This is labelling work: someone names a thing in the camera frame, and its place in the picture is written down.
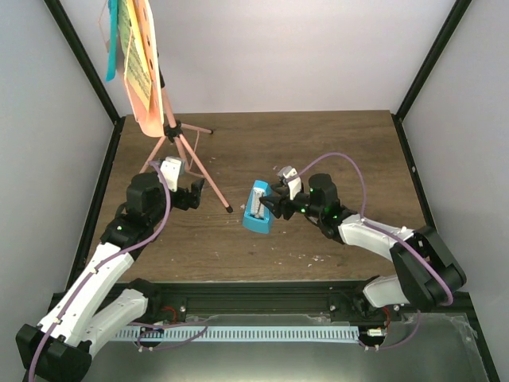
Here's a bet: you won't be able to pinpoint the pink music stand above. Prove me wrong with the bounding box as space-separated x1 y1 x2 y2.
116 1 233 213

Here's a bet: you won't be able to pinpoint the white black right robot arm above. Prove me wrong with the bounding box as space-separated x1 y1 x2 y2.
252 172 467 321

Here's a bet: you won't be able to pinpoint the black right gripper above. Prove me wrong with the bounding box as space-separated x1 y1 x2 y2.
260 184 323 220

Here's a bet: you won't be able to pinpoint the light blue slotted cable duct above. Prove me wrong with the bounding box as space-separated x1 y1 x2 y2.
114 325 359 344

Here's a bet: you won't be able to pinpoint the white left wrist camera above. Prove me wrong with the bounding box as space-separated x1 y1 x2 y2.
160 156 185 192

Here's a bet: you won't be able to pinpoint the black frame post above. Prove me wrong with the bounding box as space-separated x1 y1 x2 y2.
395 0 472 120
42 0 122 125

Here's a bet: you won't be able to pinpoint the blue metronome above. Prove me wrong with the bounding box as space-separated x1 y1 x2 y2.
243 180 274 234

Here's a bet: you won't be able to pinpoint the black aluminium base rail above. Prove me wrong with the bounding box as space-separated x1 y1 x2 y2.
51 280 470 323

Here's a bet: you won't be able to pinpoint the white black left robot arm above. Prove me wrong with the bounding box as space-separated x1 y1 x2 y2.
16 170 204 381

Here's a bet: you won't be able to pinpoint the black left frame post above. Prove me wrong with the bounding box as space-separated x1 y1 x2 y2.
42 0 122 125

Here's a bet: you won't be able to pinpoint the teal paper strip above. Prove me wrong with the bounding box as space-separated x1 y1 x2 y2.
105 0 119 82

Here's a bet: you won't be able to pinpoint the sheet music pages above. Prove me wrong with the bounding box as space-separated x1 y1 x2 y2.
119 1 152 111

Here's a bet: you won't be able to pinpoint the black right frame post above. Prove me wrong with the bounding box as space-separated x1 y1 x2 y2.
395 0 472 120

